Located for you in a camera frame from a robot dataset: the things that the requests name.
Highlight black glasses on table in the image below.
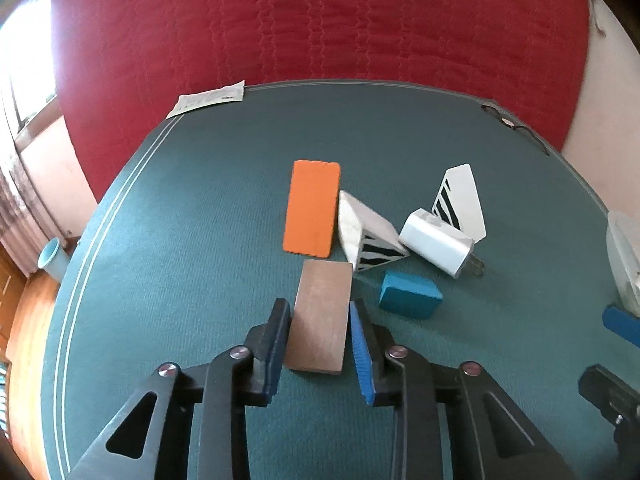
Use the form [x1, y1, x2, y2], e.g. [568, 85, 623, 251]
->
[480, 101, 551, 156]

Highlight clear plastic bowl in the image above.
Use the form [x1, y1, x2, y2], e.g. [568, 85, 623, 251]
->
[605, 210, 640, 316]

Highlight green table mat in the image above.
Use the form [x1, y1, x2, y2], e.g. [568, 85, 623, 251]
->
[40, 78, 640, 480]

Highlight white paper label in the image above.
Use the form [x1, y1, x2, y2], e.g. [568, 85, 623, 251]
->
[166, 80, 245, 119]

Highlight blue block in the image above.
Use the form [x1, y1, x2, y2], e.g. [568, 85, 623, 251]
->
[378, 271, 442, 320]

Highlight pink patterned curtain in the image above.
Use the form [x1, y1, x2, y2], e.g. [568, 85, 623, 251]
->
[1, 148, 60, 276]

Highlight white wedge block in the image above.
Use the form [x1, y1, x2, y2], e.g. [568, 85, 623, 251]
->
[431, 164, 487, 243]

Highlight grey striped wedge block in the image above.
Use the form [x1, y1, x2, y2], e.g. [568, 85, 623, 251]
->
[337, 190, 409, 273]

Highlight orange rectangular block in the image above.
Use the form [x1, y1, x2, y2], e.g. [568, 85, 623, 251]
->
[282, 159, 341, 258]

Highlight light blue cup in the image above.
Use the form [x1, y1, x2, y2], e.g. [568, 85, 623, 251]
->
[37, 237, 70, 284]

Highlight white power adapter plug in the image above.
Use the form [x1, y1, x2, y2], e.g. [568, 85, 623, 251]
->
[399, 208, 485, 278]

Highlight tan rectangular wooden block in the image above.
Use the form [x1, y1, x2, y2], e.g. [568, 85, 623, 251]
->
[284, 259, 352, 375]

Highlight red quilted sofa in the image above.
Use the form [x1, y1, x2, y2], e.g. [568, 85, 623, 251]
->
[51, 0, 589, 197]

